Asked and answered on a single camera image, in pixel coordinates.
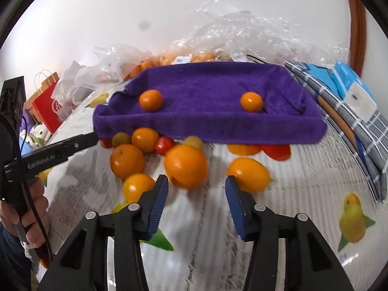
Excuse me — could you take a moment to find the yellow green plum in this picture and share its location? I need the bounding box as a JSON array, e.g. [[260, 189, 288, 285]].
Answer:
[[182, 135, 204, 151], [112, 132, 132, 148]]

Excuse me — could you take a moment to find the thin black stick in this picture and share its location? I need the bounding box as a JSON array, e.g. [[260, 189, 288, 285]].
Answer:
[[246, 55, 269, 65]]

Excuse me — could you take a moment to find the fruit print tablecloth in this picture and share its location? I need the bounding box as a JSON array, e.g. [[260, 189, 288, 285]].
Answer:
[[36, 83, 388, 291]]

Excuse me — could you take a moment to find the spotted plush toy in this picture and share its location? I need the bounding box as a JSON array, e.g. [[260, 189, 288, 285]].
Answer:
[[20, 121, 53, 150]]

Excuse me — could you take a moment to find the grey plaid cloth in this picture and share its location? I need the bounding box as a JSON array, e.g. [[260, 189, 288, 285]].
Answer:
[[283, 61, 388, 202]]

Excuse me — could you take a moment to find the red paper bag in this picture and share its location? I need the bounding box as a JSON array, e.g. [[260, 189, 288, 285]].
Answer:
[[26, 70, 65, 134]]

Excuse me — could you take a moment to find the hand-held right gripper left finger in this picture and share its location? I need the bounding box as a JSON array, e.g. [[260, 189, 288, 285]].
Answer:
[[36, 174, 169, 291]]

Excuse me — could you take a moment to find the purple towel lined tray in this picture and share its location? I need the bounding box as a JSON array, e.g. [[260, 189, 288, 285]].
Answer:
[[92, 61, 328, 144]]

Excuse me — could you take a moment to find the clear bag of oranges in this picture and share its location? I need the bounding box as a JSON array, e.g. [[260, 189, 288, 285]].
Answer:
[[124, 50, 217, 78]]

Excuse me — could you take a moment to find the person's left hand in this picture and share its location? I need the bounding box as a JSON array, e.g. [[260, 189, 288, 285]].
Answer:
[[0, 177, 51, 251]]

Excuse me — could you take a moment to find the small red tomato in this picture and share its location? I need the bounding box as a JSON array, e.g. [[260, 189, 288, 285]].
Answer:
[[154, 136, 176, 156]]

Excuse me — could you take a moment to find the brown wooden door frame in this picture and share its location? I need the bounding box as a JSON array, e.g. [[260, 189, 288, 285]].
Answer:
[[347, 0, 367, 75]]

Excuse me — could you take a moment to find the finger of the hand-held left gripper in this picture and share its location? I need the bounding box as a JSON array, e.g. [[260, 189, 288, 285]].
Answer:
[[21, 132, 99, 178]]

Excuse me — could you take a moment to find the grey white plastic bag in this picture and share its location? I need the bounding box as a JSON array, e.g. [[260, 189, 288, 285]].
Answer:
[[56, 61, 97, 106]]

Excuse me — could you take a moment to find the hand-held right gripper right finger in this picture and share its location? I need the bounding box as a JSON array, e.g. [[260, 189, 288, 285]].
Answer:
[[225, 175, 355, 291]]

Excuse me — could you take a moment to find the blue tissue pack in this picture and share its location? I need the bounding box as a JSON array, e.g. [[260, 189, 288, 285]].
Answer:
[[330, 61, 378, 119]]

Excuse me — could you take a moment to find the crumpled clear plastic bag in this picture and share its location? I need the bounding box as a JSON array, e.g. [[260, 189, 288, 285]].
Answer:
[[170, 0, 352, 67]]

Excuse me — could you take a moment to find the orange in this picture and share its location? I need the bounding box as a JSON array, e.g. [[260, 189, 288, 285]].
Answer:
[[227, 158, 271, 193], [240, 91, 264, 113], [164, 144, 208, 190], [122, 173, 156, 204], [110, 144, 145, 180], [139, 89, 163, 112], [131, 127, 160, 153]]

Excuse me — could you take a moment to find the blue white patterned packet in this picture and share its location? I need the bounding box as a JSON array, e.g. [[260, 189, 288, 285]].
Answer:
[[303, 63, 340, 97]]

